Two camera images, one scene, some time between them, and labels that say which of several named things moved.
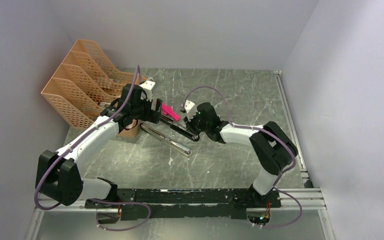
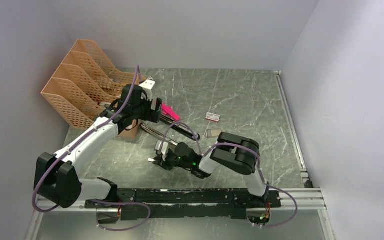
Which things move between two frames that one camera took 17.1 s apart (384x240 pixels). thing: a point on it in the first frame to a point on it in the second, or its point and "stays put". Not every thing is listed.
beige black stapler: x=165 y=140 stays put
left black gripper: x=152 y=116 stays put
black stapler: x=180 y=127 stays put
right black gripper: x=190 y=123 to x=163 y=164
